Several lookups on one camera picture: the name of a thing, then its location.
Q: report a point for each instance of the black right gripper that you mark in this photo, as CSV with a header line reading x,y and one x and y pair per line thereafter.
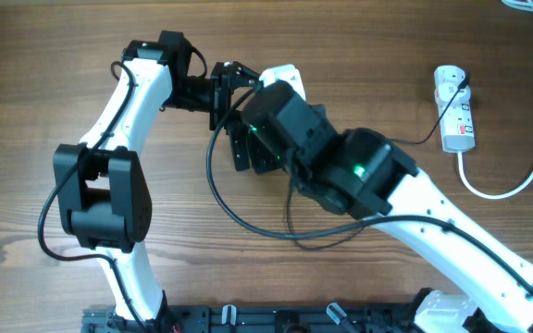
x,y
263,158

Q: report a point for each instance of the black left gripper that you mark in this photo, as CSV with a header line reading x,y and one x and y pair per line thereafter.
x,y
220,86

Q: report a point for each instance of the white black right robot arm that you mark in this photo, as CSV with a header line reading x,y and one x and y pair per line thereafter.
x,y
361,174

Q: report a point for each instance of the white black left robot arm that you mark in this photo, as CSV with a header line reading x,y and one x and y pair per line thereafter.
x,y
103,198

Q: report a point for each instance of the white power strip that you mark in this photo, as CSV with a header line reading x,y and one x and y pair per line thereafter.
x,y
456,124

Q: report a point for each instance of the white usb wall adapter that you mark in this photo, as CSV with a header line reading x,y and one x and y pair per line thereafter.
x,y
449,93

